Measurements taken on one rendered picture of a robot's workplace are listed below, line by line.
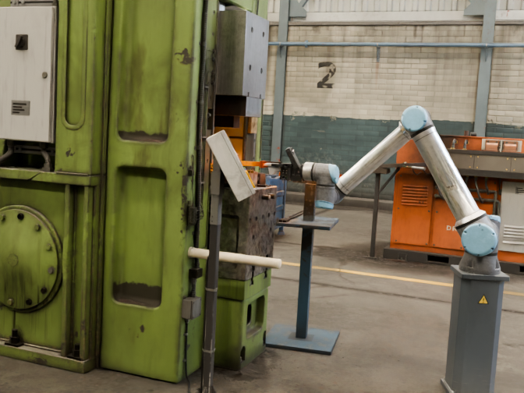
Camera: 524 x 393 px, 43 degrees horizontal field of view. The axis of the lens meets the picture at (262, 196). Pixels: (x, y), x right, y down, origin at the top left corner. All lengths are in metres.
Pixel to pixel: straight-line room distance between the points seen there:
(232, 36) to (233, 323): 1.40
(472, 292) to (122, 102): 1.86
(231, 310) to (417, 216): 3.64
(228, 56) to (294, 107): 8.03
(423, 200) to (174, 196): 3.96
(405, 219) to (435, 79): 4.41
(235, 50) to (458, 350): 1.77
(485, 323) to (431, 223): 3.47
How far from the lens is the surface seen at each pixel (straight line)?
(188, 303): 3.15
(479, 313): 3.31
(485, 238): 3.07
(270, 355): 3.71
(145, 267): 3.28
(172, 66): 3.11
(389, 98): 10.87
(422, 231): 6.73
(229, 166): 2.65
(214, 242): 2.84
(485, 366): 3.39
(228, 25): 3.29
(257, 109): 3.41
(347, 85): 11.04
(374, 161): 3.30
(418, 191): 6.69
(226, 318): 3.39
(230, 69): 3.26
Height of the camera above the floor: 1.22
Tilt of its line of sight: 6 degrees down
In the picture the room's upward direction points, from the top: 3 degrees clockwise
